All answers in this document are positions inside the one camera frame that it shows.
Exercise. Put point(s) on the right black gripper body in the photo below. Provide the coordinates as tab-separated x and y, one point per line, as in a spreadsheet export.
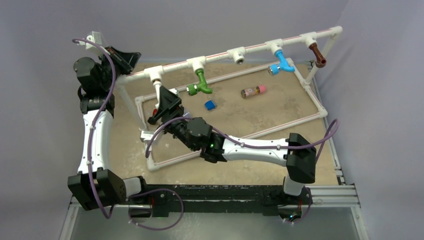
175	127

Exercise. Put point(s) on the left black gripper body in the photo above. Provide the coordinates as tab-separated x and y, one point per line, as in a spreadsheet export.
120	66

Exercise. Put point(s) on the white water faucet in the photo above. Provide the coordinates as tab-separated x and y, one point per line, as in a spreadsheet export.
157	83

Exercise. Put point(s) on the white pvc pipe frame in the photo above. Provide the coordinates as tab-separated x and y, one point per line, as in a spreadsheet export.
324	39

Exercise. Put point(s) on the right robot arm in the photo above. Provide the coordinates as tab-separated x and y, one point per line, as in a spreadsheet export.
294	153

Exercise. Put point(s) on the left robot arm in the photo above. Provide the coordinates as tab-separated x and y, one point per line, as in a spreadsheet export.
95	184

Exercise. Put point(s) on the green water faucet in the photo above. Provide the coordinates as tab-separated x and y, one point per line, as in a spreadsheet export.
202	85

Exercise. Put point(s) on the blue water faucet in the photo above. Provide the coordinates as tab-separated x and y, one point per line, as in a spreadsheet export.
283	65

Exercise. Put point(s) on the brown water faucet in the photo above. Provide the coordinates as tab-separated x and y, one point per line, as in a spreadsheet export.
320	60

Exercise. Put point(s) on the red black small object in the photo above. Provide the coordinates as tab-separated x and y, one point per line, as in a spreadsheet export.
152	120

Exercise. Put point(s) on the blue cube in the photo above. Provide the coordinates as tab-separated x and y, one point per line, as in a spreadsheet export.
210	105

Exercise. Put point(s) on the pink capped bottle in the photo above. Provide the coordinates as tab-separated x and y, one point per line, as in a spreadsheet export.
252	91

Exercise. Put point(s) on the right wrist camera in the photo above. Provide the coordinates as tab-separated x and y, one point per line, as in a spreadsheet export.
147	136

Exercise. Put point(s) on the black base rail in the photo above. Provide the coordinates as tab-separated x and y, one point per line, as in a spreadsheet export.
268	200

